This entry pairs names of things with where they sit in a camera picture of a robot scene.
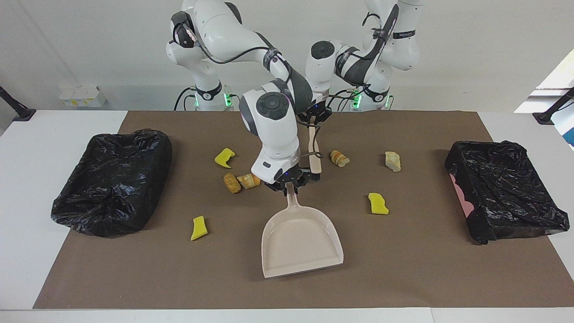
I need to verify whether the orange striped croissant piece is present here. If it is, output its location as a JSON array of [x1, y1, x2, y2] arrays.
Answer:
[[237, 173, 261, 190]]

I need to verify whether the tan ridged croissant piece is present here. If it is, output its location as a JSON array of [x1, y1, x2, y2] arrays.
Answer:
[[330, 150, 351, 168]]

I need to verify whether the round brown crusty bread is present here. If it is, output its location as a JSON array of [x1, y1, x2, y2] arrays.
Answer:
[[223, 173, 242, 194]]

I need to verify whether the beige plastic dustpan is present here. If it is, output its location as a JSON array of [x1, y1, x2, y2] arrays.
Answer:
[[261, 182, 344, 279]]

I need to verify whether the notched yellow sponge piece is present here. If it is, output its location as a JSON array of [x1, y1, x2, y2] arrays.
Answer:
[[214, 148, 236, 169]]

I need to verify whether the pale bread piece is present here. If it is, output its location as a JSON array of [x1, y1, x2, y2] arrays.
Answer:
[[384, 151, 402, 173]]

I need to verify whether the pink plastic bin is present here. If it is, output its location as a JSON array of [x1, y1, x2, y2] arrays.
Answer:
[[449, 173, 474, 219]]

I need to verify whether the black plastic trash bag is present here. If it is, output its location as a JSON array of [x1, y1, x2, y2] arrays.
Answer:
[[51, 129, 173, 237], [445, 140, 570, 245]]

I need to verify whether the brown table mat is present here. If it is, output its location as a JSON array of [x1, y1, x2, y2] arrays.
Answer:
[[32, 110, 574, 310]]

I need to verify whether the blue object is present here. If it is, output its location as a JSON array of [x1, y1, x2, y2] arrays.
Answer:
[[556, 114, 574, 147]]

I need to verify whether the black left base cable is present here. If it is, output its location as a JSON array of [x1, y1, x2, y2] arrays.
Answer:
[[331, 88, 365, 112]]

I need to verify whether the black base cable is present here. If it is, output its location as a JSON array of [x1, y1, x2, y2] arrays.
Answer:
[[331, 88, 365, 112], [174, 87, 197, 111]]

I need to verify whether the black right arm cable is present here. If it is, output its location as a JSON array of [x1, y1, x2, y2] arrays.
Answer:
[[173, 9, 314, 113]]

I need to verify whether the black right base cable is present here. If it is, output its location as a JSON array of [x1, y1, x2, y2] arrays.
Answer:
[[174, 87, 197, 111]]

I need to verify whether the black camera stand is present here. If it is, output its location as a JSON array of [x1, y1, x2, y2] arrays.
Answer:
[[532, 87, 574, 125], [0, 86, 36, 122]]

